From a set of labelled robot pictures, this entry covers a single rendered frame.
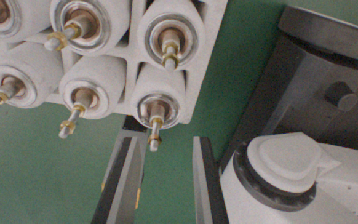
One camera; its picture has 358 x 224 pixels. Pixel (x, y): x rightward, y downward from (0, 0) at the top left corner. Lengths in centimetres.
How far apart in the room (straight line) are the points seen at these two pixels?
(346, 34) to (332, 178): 26
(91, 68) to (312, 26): 39
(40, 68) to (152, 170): 61
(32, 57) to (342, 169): 61
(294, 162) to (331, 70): 18
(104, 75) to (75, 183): 76
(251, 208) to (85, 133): 60
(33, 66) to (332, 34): 50
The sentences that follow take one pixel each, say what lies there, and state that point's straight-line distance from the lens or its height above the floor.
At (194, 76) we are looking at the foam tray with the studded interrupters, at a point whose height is 18.
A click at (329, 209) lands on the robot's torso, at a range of 41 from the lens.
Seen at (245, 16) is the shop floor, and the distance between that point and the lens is 57.
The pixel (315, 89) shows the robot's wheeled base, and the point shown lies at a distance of 45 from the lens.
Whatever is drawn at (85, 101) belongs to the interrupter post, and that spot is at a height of 27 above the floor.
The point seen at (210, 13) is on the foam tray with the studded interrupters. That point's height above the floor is 18.
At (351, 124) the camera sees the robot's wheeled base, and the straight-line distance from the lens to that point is 64.
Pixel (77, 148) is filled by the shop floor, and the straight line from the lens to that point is 85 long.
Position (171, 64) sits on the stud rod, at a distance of 21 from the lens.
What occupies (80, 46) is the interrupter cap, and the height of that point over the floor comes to 25.
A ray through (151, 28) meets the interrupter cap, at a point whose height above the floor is 25.
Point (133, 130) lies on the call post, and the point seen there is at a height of 16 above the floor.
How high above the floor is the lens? 53
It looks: 54 degrees down
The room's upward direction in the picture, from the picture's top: 178 degrees clockwise
